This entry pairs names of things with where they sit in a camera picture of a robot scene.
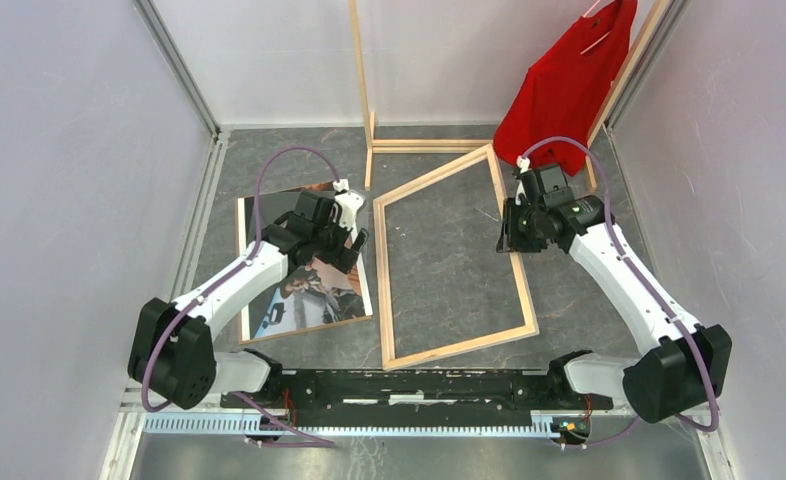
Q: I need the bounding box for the wooden clothes rack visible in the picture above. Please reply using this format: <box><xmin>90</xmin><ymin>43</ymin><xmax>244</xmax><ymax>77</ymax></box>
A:
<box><xmin>347</xmin><ymin>0</ymin><xmax>675</xmax><ymax>190</ymax></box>

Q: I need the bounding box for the printed photo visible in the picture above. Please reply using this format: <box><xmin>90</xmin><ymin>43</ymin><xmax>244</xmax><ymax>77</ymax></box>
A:
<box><xmin>240</xmin><ymin>190</ymin><xmax>374</xmax><ymax>342</ymax></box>

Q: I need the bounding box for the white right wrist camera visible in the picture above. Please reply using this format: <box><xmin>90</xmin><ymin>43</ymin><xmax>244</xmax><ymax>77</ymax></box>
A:
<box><xmin>514</xmin><ymin>156</ymin><xmax>531</xmax><ymax>205</ymax></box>

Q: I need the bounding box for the aluminium rail with cable comb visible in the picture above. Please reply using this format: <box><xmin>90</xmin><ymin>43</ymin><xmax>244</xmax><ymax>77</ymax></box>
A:
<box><xmin>117</xmin><ymin>369</ymin><xmax>722</xmax><ymax>439</ymax></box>

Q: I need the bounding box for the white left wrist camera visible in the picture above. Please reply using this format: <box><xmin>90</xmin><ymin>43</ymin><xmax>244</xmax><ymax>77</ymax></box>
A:
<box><xmin>332</xmin><ymin>178</ymin><xmax>366</xmax><ymax>231</ymax></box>

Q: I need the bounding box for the brown backing board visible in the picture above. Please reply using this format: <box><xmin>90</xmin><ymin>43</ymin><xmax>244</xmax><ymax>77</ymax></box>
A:
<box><xmin>235</xmin><ymin>185</ymin><xmax>374</xmax><ymax>346</ymax></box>

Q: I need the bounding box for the red t-shirt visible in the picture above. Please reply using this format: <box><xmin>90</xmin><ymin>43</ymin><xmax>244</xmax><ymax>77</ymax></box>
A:
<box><xmin>492</xmin><ymin>0</ymin><xmax>638</xmax><ymax>176</ymax></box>

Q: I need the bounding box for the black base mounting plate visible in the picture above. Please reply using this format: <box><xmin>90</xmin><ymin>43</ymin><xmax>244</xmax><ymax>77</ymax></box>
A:
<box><xmin>250</xmin><ymin>369</ymin><xmax>614</xmax><ymax>427</ymax></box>

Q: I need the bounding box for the white wooden picture frame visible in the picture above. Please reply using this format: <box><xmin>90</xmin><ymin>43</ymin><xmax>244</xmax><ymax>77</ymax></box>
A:
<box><xmin>373</xmin><ymin>144</ymin><xmax>540</xmax><ymax>371</ymax></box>

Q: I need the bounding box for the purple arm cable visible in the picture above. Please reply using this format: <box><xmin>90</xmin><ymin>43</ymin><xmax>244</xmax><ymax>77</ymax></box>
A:
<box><xmin>140</xmin><ymin>145</ymin><xmax>339</xmax><ymax>449</ymax></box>
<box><xmin>522</xmin><ymin>136</ymin><xmax>721</xmax><ymax>450</ymax></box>

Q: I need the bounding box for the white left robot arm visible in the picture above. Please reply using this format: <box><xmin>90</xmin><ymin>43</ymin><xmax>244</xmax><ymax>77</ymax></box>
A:
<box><xmin>127</xmin><ymin>181</ymin><xmax>368</xmax><ymax>412</ymax></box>

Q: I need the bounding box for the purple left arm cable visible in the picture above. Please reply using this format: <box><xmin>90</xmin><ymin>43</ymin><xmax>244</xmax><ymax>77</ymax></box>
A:
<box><xmin>140</xmin><ymin>145</ymin><xmax>339</xmax><ymax>449</ymax></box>

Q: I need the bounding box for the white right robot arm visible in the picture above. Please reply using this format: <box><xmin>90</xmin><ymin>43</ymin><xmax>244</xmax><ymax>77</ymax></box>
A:
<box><xmin>496</xmin><ymin>158</ymin><xmax>732</xmax><ymax>431</ymax></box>

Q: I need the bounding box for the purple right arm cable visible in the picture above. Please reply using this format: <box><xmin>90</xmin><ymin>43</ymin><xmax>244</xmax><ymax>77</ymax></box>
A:
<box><xmin>522</xmin><ymin>136</ymin><xmax>721</xmax><ymax>450</ymax></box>

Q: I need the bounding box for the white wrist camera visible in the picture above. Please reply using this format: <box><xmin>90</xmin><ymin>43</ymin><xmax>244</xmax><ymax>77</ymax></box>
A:
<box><xmin>332</xmin><ymin>178</ymin><xmax>366</xmax><ymax>231</ymax></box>
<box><xmin>514</xmin><ymin>156</ymin><xmax>531</xmax><ymax>205</ymax></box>

